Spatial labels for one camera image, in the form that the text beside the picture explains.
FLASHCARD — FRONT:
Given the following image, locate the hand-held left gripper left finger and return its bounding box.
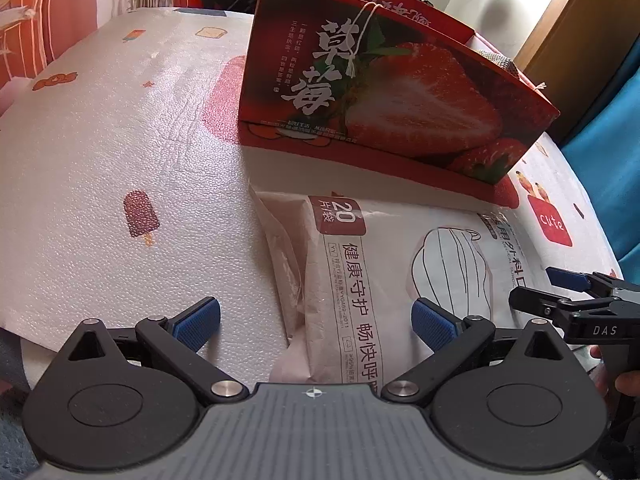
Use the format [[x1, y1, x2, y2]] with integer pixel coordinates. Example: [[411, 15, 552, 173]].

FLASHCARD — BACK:
[[65, 296, 250, 404]]

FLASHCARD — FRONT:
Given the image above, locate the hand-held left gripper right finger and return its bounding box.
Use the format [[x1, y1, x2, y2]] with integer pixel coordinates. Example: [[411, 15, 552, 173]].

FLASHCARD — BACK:
[[382, 297, 576, 407]]

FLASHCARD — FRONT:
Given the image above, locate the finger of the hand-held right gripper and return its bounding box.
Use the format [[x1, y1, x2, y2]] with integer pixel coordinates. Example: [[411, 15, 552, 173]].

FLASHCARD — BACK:
[[508, 287, 583, 323], [545, 266, 626, 295]]

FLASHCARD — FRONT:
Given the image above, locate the white face mask packet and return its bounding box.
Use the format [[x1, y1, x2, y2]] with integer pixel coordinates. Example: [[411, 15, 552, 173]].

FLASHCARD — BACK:
[[249, 185, 556, 386]]

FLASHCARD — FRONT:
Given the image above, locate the red strawberry print box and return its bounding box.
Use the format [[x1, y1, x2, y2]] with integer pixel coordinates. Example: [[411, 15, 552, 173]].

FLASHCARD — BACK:
[[237, 0, 561, 186]]

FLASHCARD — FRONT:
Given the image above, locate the grey knitted cloth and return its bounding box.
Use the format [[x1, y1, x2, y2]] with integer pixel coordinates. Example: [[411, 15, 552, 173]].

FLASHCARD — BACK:
[[472, 49, 516, 73]]

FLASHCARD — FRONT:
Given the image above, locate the person's right hand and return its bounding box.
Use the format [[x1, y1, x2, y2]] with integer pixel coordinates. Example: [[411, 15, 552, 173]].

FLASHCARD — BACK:
[[614, 372, 640, 401]]

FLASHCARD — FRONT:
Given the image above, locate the blue cloth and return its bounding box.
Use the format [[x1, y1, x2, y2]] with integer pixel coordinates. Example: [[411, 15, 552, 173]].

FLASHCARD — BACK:
[[560, 0, 640, 271]]

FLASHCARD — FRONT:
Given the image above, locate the grey blue fabric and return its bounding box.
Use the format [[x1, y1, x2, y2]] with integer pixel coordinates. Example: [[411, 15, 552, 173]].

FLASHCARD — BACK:
[[0, 327, 46, 466]]

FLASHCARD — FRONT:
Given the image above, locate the brown wooden door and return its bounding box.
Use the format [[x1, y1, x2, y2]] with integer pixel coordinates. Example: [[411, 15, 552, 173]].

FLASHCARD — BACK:
[[520, 0, 631, 146]]

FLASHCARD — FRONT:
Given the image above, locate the printed red backdrop cloth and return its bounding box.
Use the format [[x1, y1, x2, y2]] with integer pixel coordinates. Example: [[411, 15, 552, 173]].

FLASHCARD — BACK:
[[0, 0, 191, 106]]

